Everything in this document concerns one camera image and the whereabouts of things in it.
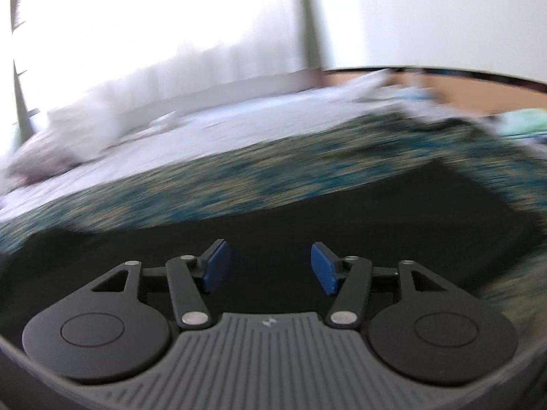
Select black pants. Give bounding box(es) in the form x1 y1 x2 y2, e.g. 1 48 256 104
0 158 544 340

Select light blue box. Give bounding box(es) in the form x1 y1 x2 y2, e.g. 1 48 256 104
498 108 547 138

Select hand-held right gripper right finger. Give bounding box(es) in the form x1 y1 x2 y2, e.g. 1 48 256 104
311 241 450 331

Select teal patterned blanket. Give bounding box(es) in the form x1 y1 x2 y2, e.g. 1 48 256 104
0 110 547 308

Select floral pillow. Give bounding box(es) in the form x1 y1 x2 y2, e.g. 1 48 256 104
6 130 84 186

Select white pillow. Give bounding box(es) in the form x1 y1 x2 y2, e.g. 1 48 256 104
46 90 131 161

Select grey bed headboard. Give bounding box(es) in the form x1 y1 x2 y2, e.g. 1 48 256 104
124 68 323 116

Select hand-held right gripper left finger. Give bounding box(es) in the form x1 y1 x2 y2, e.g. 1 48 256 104
91 239 232 331

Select green curtain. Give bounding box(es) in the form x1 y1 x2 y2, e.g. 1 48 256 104
292 0 335 71
11 57 40 148

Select white sheer curtain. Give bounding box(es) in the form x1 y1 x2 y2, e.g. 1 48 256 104
11 0 310 109

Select wooden bed side board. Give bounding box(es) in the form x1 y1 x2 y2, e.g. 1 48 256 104
320 68 547 117

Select white bed sheet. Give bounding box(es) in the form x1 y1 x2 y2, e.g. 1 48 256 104
0 74 437 223

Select crumpled white cloth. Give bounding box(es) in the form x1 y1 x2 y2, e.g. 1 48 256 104
345 68 447 109

